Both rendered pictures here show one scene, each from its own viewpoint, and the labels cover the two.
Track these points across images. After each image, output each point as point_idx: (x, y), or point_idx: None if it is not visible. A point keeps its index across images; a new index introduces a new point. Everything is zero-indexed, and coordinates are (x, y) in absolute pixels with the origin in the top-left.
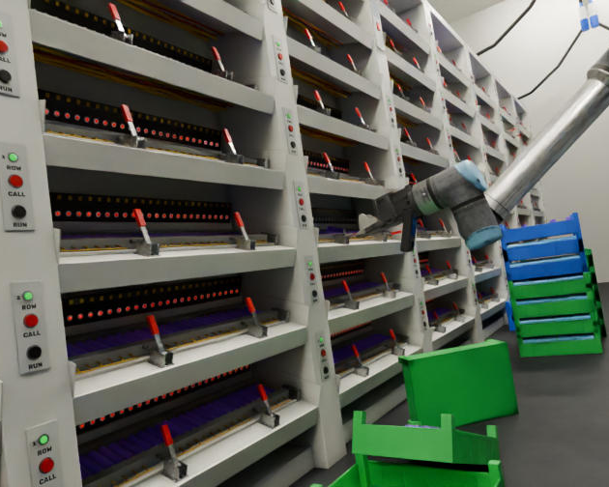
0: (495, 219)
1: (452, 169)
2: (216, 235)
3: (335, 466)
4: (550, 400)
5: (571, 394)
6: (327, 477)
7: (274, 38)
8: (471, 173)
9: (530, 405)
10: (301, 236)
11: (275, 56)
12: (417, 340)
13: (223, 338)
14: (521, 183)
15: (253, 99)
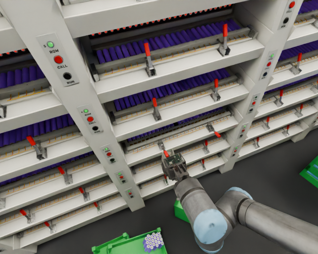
0: (215, 248)
1: (194, 217)
2: (56, 168)
3: (135, 212)
4: (249, 240)
5: (264, 245)
6: (126, 218)
7: (40, 40)
8: (198, 238)
9: (235, 235)
10: (110, 166)
11: (50, 63)
12: (223, 159)
13: (69, 199)
14: (273, 242)
15: (38, 116)
